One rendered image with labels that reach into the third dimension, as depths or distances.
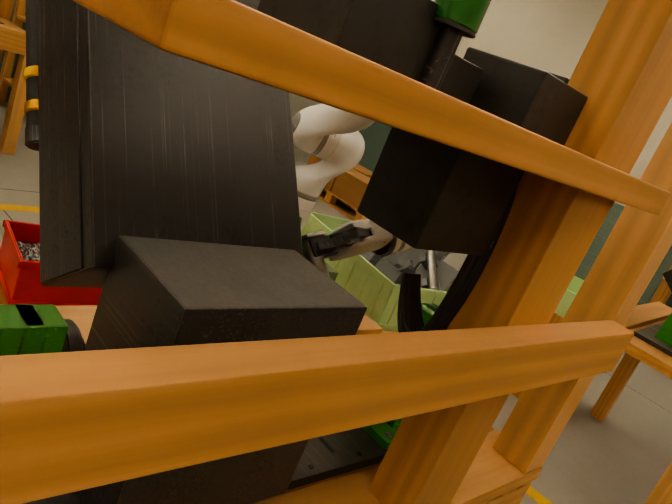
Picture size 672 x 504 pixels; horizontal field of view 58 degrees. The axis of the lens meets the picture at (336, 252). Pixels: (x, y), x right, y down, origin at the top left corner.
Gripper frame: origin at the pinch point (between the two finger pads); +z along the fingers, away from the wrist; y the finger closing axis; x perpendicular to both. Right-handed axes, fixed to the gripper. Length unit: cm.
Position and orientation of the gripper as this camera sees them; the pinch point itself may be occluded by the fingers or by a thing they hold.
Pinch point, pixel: (315, 249)
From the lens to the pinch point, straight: 106.5
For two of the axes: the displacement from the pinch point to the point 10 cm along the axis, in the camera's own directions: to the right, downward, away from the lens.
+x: 3.3, 9.3, -1.3
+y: 5.6, -3.1, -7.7
